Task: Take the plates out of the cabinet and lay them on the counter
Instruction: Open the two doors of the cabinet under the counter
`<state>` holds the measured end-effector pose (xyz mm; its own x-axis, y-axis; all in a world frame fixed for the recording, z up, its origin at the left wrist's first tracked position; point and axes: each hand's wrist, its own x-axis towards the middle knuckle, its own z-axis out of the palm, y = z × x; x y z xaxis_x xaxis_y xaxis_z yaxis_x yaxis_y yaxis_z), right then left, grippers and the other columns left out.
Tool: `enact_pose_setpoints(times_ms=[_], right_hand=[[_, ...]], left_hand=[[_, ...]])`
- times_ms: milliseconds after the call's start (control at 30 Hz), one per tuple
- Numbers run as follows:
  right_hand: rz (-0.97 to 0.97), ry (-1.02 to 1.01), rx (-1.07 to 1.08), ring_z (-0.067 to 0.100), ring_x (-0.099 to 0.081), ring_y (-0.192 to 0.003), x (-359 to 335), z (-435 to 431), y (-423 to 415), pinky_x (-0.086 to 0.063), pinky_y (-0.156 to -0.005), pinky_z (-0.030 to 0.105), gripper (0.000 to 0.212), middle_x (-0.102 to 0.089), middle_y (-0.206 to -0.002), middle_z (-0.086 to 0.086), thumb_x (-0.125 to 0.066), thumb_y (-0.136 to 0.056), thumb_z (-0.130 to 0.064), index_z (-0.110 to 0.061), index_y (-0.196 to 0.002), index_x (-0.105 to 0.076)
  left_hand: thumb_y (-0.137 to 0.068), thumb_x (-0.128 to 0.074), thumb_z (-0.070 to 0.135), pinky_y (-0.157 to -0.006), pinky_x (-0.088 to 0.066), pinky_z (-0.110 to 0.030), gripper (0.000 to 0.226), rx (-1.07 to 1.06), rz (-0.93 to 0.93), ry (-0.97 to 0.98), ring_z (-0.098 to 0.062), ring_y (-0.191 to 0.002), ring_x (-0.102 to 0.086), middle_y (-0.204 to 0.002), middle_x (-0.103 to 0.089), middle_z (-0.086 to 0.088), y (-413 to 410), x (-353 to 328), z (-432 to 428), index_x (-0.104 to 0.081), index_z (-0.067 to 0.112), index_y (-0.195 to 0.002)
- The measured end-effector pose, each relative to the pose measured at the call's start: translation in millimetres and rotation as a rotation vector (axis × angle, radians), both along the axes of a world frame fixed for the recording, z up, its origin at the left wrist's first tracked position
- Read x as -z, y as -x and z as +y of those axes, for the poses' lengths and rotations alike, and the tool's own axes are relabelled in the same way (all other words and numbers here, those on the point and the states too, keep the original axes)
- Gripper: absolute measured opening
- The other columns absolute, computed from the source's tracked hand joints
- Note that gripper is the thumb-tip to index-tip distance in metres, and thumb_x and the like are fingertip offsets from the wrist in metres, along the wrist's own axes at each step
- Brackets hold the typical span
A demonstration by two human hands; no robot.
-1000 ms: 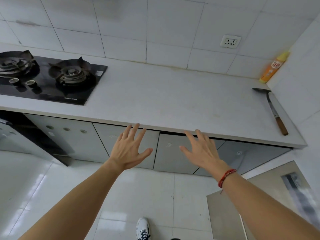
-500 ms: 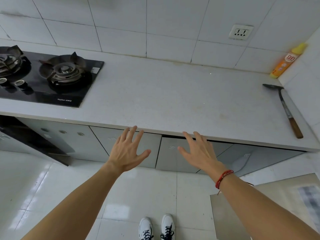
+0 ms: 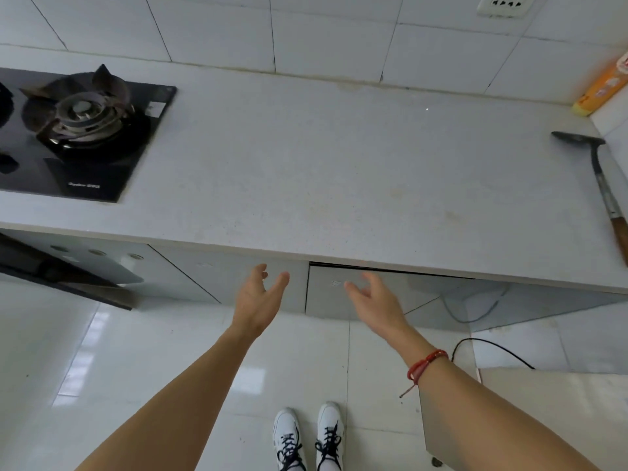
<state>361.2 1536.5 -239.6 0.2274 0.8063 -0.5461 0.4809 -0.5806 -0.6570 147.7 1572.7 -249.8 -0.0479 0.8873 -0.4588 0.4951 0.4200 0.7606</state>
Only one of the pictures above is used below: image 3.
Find person's left hand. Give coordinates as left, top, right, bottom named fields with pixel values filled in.
left=229, top=263, right=291, bottom=340

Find person's right hand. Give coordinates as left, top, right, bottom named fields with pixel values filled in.
left=343, top=271, right=424, bottom=350

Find grey kitchen cabinet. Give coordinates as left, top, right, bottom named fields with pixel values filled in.
left=0, top=229, right=628, bottom=335

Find grey cabinet door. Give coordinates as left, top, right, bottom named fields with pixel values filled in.
left=147, top=243, right=311, bottom=313
left=466, top=279, right=628, bottom=335
left=304, top=262, right=473, bottom=334

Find person's left forearm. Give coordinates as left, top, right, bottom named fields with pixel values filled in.
left=76, top=326, right=260, bottom=471

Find person's right forearm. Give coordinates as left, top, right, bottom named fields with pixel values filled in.
left=391, top=332, right=602, bottom=471

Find white stone countertop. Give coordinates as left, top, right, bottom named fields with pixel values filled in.
left=0, top=43, right=628, bottom=295

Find white sneaker black laces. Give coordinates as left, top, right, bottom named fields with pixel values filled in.
left=272, top=408, right=307, bottom=471
left=313, top=400, right=345, bottom=471

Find grey built-in appliance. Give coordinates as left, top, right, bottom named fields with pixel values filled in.
left=0, top=229, right=150, bottom=312

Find black glass gas stove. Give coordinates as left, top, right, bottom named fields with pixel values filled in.
left=0, top=63, right=179, bottom=204

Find orange yellow spray bottle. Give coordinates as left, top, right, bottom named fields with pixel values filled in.
left=571, top=49, right=628, bottom=118

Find red string bracelet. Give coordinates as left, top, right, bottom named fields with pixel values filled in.
left=398, top=349, right=450, bottom=399

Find black power cable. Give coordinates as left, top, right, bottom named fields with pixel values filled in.
left=450, top=337, right=536, bottom=372

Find metal spatula wooden handle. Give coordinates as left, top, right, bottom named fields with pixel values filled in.
left=550, top=130, right=628, bottom=268

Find white wall socket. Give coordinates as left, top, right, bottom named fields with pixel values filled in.
left=476, top=0, right=538, bottom=19

